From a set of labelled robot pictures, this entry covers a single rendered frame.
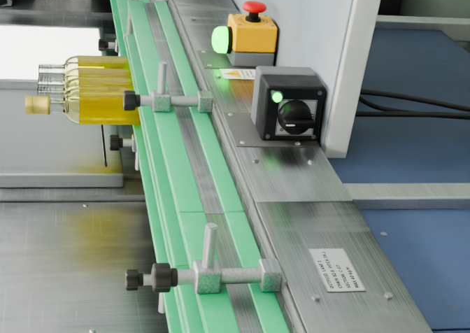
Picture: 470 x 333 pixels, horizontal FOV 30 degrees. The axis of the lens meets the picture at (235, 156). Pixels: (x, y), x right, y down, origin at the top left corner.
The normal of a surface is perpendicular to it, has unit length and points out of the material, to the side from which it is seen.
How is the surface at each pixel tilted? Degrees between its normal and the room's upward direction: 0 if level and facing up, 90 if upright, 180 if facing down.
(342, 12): 0
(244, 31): 90
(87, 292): 90
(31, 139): 91
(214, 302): 90
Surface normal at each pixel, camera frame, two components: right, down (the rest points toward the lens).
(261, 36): 0.18, 0.44
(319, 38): -0.98, 0.00
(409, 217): 0.09, -0.90
